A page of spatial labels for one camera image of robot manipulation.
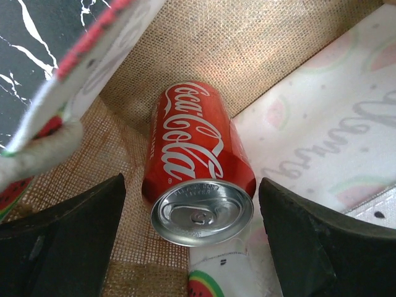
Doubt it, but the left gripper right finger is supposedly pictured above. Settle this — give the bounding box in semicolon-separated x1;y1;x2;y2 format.
258;178;395;296

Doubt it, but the red soda can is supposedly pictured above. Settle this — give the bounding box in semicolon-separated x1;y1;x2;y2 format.
141;81;256;247

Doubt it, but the burlap watermelon canvas bag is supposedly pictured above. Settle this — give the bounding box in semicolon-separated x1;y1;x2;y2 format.
1;1;395;296

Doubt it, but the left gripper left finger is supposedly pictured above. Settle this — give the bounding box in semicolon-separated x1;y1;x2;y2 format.
1;174;126;296

